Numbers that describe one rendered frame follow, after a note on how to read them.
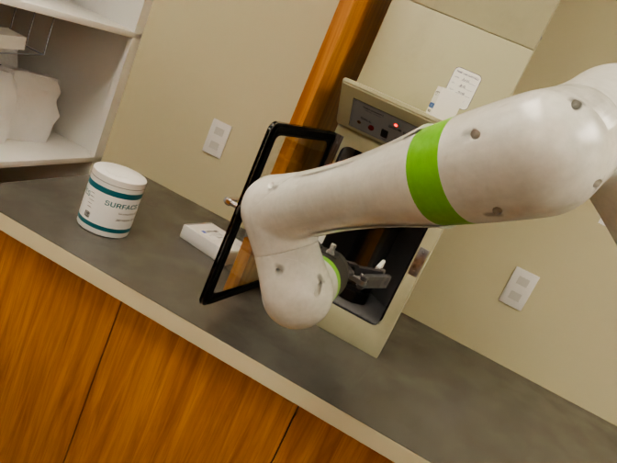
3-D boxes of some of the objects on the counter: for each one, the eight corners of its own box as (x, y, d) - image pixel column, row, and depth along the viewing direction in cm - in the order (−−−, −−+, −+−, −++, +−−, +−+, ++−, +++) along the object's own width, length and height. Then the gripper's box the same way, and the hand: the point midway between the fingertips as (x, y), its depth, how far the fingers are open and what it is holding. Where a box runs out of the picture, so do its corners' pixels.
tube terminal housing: (295, 274, 175) (409, 15, 154) (395, 328, 168) (530, 64, 147) (262, 295, 151) (393, -6, 131) (377, 359, 144) (534, 50, 124)
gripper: (397, 287, 102) (414, 263, 122) (270, 222, 107) (307, 208, 127) (377, 325, 104) (398, 294, 124) (254, 259, 109) (293, 240, 129)
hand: (351, 252), depth 124 cm, fingers open, 13 cm apart
